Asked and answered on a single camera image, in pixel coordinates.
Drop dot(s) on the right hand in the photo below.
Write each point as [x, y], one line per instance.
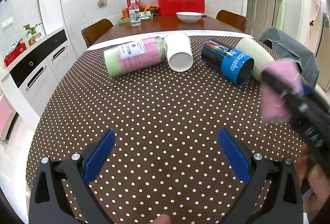
[317, 205]

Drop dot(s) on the clear spray bottle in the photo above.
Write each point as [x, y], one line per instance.
[134, 10]

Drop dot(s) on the pink board on floor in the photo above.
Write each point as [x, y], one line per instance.
[7, 114]

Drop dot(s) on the cream white cup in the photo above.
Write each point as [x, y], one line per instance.
[260, 55]

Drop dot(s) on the brown chair right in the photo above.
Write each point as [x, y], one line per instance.
[237, 21]

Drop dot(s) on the brown polka dot tablecloth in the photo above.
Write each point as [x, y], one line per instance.
[166, 159]

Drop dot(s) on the blue black printed cup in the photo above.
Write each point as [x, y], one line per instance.
[232, 63]

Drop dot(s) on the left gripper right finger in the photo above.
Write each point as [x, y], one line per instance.
[271, 193]

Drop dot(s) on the grey jacket on chair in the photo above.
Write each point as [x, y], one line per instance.
[287, 47]

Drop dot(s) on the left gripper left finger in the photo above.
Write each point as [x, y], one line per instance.
[48, 201]

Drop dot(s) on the white black sideboard cabinet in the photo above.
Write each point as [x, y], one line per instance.
[30, 80]

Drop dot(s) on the brown chair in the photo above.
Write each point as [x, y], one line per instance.
[93, 32]
[237, 21]

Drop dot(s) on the green tray on table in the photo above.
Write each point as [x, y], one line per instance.
[142, 17]

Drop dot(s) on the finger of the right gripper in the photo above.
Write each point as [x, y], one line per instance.
[307, 90]
[281, 92]

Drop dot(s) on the orange small box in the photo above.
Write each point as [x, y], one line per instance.
[125, 13]

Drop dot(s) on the red box on cabinet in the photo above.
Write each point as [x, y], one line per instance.
[15, 50]

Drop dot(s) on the white paper cup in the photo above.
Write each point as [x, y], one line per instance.
[178, 51]

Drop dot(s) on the left hand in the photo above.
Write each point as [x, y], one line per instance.
[162, 219]

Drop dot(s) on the brown chair left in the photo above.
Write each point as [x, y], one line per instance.
[93, 32]

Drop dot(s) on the green pink paper jar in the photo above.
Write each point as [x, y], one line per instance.
[134, 55]

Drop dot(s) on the small potted plant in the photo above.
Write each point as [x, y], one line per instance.
[31, 33]

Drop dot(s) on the red gift bag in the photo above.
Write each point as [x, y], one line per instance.
[171, 7]

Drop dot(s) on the white ceramic bowl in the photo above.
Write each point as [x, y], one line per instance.
[189, 17]

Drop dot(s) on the clear cup with pink paper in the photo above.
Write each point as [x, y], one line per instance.
[285, 66]

